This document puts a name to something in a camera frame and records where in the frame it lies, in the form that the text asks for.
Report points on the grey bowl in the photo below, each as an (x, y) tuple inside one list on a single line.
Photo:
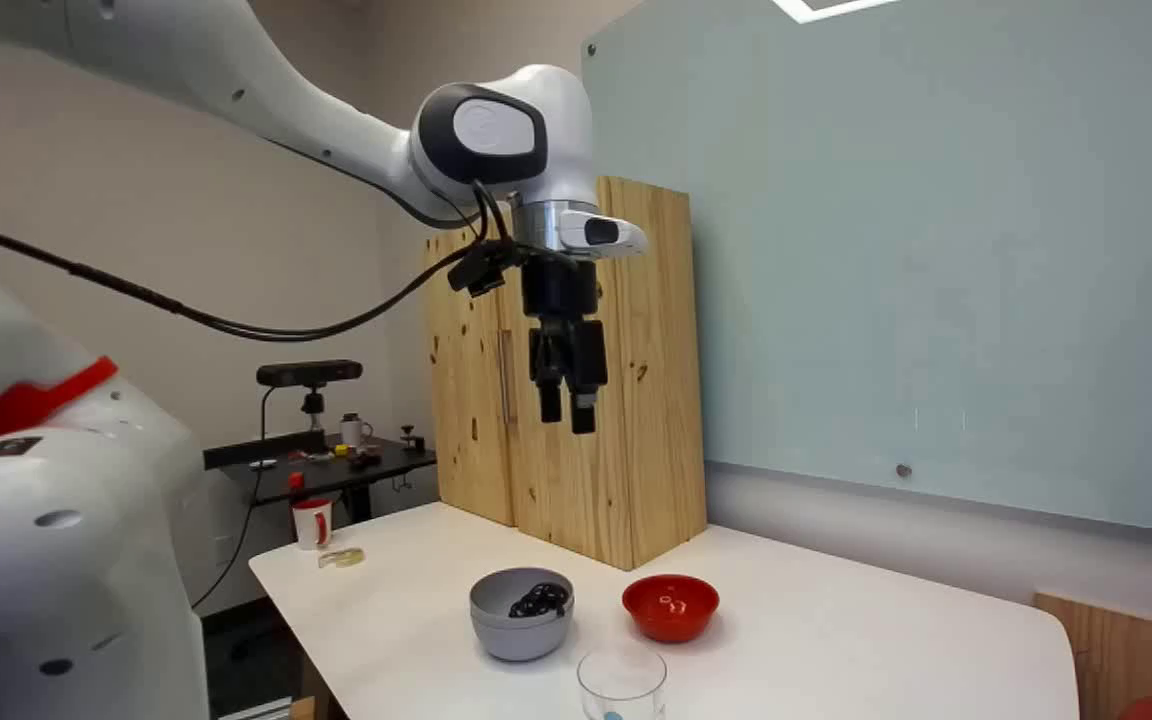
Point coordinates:
[(523, 629)]

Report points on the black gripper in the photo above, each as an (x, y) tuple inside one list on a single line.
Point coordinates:
[(563, 291)]

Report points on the small yellowish disc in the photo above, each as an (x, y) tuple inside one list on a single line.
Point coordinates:
[(341, 556)]

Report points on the red bowl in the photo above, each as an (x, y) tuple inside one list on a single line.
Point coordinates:
[(671, 609)]

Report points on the low wooden board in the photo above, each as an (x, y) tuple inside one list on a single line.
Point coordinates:
[(1121, 655)]

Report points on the small white bottle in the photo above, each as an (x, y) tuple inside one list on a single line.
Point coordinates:
[(355, 428)]

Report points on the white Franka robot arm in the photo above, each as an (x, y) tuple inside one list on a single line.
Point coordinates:
[(57, 533)]

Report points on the black side table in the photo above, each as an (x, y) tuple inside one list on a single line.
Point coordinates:
[(336, 467)]

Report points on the clear glass cup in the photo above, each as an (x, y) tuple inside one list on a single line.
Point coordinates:
[(623, 682)]

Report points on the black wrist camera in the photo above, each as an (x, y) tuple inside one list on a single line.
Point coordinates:
[(483, 265)]

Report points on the black camera on stand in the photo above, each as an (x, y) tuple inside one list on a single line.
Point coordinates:
[(310, 373)]

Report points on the white and red cup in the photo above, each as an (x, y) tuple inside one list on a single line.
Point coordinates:
[(313, 525)]

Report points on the glass whiteboard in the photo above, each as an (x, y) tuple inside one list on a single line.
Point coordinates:
[(937, 242)]

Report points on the tall wooden panel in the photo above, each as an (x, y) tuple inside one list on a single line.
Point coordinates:
[(628, 440)]

